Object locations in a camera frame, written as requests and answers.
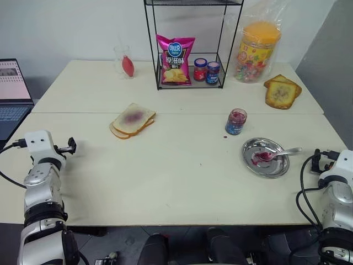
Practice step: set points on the metal spoon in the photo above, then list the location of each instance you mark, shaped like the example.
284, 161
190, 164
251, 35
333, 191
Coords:
286, 152

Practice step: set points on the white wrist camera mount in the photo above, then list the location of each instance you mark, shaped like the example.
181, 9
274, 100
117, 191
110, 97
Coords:
38, 142
344, 163

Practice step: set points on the candy jar with orange lid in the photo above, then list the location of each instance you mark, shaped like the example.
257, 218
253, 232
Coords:
256, 55

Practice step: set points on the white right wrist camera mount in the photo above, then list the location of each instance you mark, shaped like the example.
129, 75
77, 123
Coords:
344, 163

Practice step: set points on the open blue jam jar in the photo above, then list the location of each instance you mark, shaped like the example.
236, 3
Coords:
236, 122

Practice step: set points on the red oval object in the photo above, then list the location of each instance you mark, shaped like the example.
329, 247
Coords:
128, 66

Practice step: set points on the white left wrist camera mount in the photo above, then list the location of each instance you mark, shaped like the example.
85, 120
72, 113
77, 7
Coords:
38, 142

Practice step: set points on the clear glass cup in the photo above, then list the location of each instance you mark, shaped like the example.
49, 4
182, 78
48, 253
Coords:
119, 56

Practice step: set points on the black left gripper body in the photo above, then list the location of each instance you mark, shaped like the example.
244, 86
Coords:
62, 150

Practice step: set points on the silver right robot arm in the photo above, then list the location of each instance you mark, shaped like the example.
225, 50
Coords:
339, 198

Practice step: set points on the pink potato chip bag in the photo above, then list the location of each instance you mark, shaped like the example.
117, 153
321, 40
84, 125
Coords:
176, 60

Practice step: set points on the dark rounded shape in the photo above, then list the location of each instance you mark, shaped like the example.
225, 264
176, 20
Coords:
223, 245
154, 248
289, 245

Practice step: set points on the jam sandwich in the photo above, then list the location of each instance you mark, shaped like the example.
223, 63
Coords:
133, 117

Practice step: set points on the closed blue jam jar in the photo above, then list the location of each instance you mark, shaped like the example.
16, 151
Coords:
212, 74

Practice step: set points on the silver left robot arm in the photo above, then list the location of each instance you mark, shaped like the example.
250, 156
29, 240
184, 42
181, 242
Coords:
41, 193

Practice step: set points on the clear plastic bag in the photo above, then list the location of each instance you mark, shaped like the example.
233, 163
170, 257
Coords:
234, 30

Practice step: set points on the red jam jar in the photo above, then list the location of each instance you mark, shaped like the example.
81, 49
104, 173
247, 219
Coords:
200, 70

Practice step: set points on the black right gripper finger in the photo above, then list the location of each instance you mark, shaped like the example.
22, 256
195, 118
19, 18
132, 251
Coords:
316, 163

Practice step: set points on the round metal plate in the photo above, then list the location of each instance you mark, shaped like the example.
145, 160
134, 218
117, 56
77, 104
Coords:
271, 168

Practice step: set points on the open laptop computer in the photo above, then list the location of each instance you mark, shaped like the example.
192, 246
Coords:
12, 82

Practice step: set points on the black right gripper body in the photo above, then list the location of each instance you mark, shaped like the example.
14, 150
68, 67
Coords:
328, 161

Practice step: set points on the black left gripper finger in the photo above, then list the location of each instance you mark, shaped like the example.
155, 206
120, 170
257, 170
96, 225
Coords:
72, 144

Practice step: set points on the toasted bread slice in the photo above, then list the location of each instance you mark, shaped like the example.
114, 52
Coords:
282, 79
281, 95

